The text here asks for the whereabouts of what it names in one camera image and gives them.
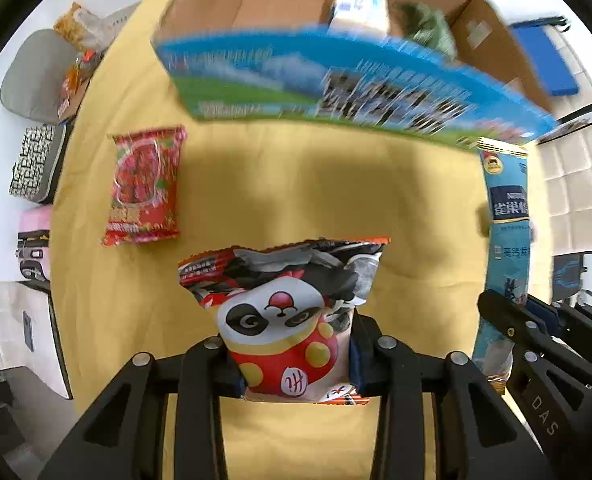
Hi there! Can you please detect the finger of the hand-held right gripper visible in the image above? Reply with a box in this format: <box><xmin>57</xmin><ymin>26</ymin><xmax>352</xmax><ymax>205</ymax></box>
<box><xmin>477</xmin><ymin>289</ymin><xmax>592</xmax><ymax>397</ymax></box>
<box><xmin>527</xmin><ymin>296</ymin><xmax>592</xmax><ymax>357</ymax></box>

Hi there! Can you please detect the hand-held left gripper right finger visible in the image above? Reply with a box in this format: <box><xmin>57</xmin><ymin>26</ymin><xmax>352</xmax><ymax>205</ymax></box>
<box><xmin>347</xmin><ymin>309</ymin><xmax>558</xmax><ymax>480</ymax></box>

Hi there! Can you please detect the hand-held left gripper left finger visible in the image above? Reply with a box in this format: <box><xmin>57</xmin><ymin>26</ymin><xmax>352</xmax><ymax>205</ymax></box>
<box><xmin>40</xmin><ymin>336</ymin><xmax>247</xmax><ymax>480</ymax></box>

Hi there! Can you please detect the panda print snack packet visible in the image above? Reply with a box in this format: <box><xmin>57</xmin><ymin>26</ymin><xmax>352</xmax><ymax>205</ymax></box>
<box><xmin>177</xmin><ymin>236</ymin><xmax>392</xmax><ymax>406</ymax></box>

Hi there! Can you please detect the long blue drink-mix packet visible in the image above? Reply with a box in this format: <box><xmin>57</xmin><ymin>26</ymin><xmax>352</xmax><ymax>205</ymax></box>
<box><xmin>471</xmin><ymin>137</ymin><xmax>535</xmax><ymax>397</ymax></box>

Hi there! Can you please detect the cardboard box with blue print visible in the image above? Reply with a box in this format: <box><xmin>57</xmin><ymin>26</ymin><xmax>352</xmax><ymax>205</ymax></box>
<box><xmin>151</xmin><ymin>0</ymin><xmax>560</xmax><ymax>151</ymax></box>

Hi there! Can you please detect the white quilted sofa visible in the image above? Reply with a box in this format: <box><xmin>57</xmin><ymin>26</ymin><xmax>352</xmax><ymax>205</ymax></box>
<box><xmin>537</xmin><ymin>119</ymin><xmax>592</xmax><ymax>257</ymax></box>

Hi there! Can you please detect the yellow tablecloth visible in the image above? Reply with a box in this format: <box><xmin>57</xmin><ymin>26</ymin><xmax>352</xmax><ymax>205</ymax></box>
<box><xmin>47</xmin><ymin>0</ymin><xmax>553</xmax><ymax>480</ymax></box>

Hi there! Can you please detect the red snack packet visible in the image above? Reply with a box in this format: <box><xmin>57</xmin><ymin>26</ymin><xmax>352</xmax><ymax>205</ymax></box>
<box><xmin>100</xmin><ymin>125</ymin><xmax>188</xmax><ymax>247</ymax></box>

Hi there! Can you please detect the pink box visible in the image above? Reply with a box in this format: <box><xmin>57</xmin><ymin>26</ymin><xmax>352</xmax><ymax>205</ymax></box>
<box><xmin>16</xmin><ymin>205</ymin><xmax>53</xmax><ymax>282</ymax></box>

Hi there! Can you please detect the blue folder on chair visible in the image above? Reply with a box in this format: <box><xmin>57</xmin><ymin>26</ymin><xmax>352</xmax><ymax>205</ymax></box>
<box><xmin>508</xmin><ymin>14</ymin><xmax>585</xmax><ymax>98</ymax></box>

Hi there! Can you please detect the black and white patterned box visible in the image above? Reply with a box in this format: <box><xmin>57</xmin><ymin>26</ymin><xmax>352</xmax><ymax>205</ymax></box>
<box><xmin>8</xmin><ymin>123</ymin><xmax>68</xmax><ymax>204</ymax></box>

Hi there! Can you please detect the green packet in box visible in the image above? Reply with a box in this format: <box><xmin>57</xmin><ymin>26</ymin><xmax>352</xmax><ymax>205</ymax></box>
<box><xmin>393</xmin><ymin>1</ymin><xmax>458</xmax><ymax>59</ymax></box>

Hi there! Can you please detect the blue and white packet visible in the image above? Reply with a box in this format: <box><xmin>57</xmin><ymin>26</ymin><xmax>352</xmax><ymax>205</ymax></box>
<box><xmin>327</xmin><ymin>0</ymin><xmax>391</xmax><ymax>37</ymax></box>

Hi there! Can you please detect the orange and white snack packet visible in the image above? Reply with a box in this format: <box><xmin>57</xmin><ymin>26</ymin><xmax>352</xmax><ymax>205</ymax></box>
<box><xmin>53</xmin><ymin>2</ymin><xmax>106</xmax><ymax>54</ymax></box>

